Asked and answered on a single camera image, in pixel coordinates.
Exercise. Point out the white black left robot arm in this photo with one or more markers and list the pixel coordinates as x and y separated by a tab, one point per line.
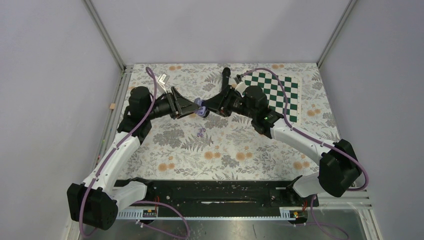
94	202

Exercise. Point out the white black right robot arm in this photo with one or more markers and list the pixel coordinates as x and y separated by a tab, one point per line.
336	160

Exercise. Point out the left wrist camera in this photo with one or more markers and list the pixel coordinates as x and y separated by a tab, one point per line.
162	81

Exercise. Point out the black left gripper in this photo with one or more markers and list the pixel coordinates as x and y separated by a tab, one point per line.
179	105

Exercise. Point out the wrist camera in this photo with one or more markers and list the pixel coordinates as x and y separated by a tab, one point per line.
162	81
240	84

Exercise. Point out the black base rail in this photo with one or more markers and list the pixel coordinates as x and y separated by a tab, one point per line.
222	198

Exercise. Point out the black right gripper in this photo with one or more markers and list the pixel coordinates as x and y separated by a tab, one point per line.
220	103

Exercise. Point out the purple clip earbuds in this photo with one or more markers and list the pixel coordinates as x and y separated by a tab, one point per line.
200	133

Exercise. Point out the floral tablecloth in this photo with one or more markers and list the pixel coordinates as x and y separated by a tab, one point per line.
231	149

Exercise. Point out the black microphone orange end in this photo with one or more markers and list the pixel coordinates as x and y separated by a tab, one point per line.
225	77

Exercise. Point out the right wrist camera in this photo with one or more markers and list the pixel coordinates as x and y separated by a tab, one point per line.
240	84

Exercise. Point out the green white chessboard mat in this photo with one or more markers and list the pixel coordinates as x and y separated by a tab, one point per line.
282	92

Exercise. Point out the silver computer mouse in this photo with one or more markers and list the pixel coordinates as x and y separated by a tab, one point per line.
202	110

